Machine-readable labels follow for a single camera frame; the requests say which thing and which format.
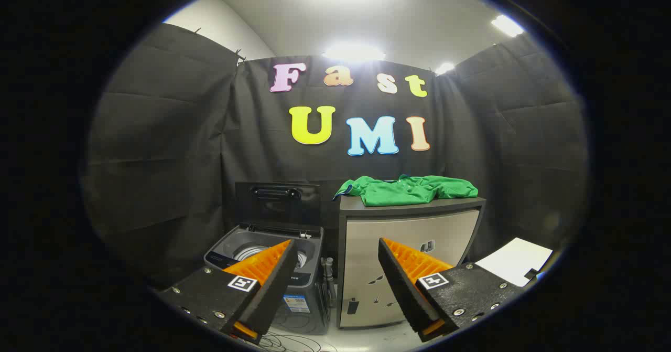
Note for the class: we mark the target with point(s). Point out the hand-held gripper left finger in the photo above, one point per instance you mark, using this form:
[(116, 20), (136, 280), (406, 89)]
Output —
[(272, 289)]

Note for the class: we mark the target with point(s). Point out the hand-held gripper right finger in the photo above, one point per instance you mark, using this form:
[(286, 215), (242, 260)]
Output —
[(401, 284)]

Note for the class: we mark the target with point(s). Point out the grey washing machine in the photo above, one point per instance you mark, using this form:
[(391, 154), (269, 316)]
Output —
[(223, 249)]

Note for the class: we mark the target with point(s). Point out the dark washing machine lid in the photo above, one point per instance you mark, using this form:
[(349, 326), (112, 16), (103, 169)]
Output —
[(278, 211)]

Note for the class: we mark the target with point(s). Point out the green polo shirt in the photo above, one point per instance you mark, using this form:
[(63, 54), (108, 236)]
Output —
[(409, 190)]

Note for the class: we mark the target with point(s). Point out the silver cabinet with dark top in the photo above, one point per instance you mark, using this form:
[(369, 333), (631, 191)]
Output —
[(367, 236)]

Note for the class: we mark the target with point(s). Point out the white paper sheet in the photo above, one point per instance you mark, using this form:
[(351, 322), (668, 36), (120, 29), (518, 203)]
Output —
[(516, 260)]

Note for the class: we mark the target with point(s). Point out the ceiling light panel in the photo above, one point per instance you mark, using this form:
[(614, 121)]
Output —
[(506, 25), (354, 53)]

